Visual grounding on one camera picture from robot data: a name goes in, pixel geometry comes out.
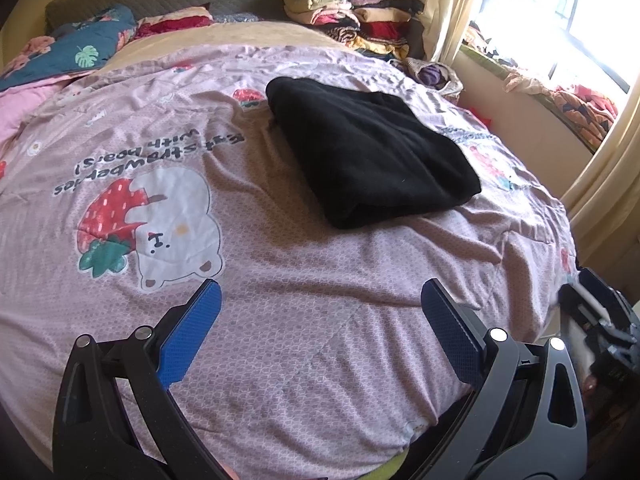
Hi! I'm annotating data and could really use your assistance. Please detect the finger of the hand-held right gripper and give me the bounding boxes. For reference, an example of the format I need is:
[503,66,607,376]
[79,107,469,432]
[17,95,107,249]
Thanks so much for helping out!
[559,285,608,341]
[577,268,638,328]

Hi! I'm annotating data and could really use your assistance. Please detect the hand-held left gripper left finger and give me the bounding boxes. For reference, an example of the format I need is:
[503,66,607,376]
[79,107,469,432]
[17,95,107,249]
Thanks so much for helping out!
[54,277,231,480]

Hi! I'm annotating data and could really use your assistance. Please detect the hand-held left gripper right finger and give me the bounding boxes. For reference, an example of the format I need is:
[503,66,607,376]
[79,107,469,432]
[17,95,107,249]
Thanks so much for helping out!
[407,277,588,480]

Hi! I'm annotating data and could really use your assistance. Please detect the black sweater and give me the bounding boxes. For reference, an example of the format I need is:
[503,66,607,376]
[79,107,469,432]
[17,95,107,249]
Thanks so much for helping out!
[265,76,483,231]

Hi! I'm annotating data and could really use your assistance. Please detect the colourful clothes heap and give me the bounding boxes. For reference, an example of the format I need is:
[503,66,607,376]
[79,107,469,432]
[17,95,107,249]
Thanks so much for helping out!
[460,25,621,153]

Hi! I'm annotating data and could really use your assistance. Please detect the pile of folded clothes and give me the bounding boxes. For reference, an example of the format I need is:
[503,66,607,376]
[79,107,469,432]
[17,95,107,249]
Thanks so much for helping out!
[282,0,426,61]

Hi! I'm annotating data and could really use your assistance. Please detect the pink strawberry print quilt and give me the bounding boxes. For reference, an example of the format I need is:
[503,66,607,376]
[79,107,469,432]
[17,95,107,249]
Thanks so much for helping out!
[0,45,576,480]

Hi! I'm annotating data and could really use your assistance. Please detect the yellow-green garment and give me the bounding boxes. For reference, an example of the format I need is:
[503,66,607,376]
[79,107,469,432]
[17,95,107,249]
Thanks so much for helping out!
[370,452,416,480]

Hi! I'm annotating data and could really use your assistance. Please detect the purple garment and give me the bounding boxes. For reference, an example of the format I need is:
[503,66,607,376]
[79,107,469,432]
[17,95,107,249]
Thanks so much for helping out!
[417,64,446,87]

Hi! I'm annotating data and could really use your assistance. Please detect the plain pink quilt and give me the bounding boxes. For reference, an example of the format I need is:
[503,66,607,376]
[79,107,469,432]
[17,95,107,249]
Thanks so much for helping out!
[0,80,66,146]

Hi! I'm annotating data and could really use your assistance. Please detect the window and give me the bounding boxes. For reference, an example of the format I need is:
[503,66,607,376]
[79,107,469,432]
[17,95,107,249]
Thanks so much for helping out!
[470,0,640,96]

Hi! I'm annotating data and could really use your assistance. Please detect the beige bed sheet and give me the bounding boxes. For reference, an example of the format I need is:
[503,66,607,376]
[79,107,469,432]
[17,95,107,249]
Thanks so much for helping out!
[95,17,361,78]

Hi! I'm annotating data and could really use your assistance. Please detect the red and cream folded cloth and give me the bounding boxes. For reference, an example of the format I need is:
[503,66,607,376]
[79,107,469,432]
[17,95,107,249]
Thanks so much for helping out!
[135,7,216,41]

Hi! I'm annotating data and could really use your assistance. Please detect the teal floral pillow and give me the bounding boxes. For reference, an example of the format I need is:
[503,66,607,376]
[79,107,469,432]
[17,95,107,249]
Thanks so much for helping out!
[0,4,138,93]

